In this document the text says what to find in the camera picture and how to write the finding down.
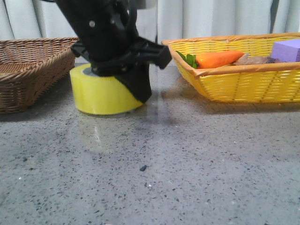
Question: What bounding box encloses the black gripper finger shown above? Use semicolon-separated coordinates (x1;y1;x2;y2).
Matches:
115;63;152;103

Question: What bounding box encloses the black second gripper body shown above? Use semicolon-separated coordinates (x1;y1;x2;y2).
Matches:
55;0;172;76

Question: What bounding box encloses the yellow tape roll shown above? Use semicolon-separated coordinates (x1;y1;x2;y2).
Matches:
70;63;143;115

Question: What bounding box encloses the white curtain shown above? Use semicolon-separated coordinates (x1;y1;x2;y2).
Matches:
0;0;300;41

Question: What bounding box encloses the orange toy carrot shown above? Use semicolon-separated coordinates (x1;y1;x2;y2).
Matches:
176;50;244;69

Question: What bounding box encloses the brown wicker basket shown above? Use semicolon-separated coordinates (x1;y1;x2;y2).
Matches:
0;37;78;114

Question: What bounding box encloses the brown toy potato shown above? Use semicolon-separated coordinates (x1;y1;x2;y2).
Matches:
232;54;281;66

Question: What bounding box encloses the yellow wicker basket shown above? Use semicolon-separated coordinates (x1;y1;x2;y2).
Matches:
162;32;300;103

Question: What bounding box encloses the purple foam block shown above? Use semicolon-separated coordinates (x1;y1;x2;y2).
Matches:
270;38;300;62

